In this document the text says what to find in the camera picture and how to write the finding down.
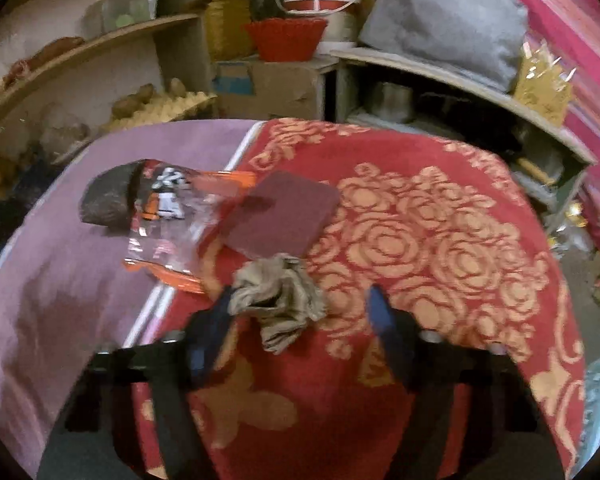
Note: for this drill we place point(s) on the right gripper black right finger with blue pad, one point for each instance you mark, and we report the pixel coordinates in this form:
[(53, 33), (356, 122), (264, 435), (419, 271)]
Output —
[(473, 414)]

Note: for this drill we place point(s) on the brown paper ball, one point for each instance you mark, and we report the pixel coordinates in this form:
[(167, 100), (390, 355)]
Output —
[(281, 296)]

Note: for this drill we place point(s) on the light blue plastic basket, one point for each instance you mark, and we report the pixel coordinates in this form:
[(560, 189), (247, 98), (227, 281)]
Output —
[(590, 435)]

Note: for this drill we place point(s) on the purple table cloth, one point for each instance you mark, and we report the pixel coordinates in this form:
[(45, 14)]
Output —
[(63, 287)]

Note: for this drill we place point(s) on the red floral table cloth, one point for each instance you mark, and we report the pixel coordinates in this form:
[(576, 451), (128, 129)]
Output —
[(444, 230)]

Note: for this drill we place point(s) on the oil bottle on floor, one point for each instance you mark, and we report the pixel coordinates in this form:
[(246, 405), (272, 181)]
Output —
[(570, 232)]

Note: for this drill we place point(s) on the clear orange plastic wrapper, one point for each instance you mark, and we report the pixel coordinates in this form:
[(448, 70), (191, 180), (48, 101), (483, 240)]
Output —
[(174, 208)]

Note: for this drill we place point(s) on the dark grey crumpled wrapper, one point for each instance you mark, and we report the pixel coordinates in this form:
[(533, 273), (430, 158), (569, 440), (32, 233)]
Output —
[(108, 199)]

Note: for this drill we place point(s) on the grey low shelf cabinet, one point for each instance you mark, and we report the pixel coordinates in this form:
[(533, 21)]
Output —
[(454, 107)]

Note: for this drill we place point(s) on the dark red scouring pad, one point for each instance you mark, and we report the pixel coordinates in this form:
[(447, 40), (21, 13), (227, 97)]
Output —
[(282, 214)]

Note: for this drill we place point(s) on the yellow egg tray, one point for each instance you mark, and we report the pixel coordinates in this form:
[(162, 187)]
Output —
[(162, 109)]

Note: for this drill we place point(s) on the yellow utensil holder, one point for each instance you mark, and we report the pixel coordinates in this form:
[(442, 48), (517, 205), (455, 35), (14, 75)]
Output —
[(544, 84)]

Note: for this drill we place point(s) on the steel pot in cabinet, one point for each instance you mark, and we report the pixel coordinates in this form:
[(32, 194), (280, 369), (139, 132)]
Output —
[(392, 103)]

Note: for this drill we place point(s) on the cardboard box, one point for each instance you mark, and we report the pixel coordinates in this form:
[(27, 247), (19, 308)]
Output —
[(253, 89)]

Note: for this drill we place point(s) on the red plastic basket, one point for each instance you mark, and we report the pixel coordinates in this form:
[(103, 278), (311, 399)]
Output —
[(282, 40)]

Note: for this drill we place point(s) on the yellow cooking oil jug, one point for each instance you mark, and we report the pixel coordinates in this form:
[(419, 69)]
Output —
[(225, 22)]

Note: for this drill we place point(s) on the wooden handled pan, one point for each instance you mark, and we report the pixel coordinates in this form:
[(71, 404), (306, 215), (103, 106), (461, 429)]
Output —
[(547, 173)]

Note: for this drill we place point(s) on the wooden wall shelf unit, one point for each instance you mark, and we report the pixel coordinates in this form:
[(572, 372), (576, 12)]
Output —
[(88, 79)]

